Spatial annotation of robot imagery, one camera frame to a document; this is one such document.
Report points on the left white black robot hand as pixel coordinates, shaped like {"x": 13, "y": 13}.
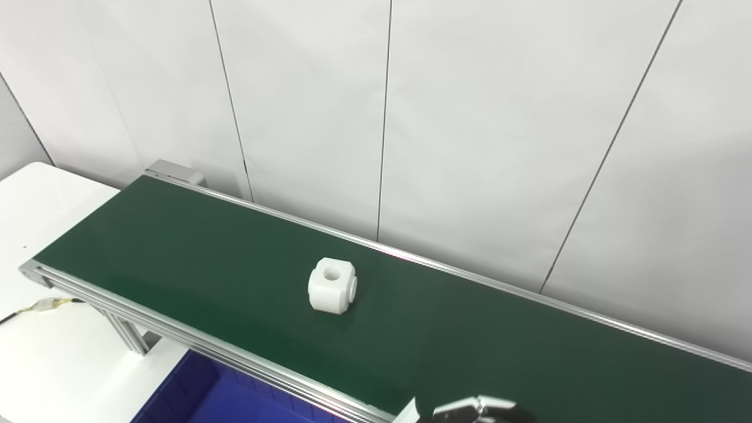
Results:
{"x": 470, "y": 411}

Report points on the white cube part with hole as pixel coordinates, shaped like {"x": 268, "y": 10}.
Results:
{"x": 329, "y": 294}

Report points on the green conveyor belt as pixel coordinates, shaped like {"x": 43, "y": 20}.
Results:
{"x": 470, "y": 329}
{"x": 176, "y": 335}

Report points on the blue bin with white parts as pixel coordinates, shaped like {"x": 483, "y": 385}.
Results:
{"x": 235, "y": 405}

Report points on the aluminium conveyor leg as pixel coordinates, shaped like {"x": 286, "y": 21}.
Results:
{"x": 130, "y": 335}

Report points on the grey conveyor motor housing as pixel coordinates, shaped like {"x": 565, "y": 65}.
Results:
{"x": 176, "y": 171}

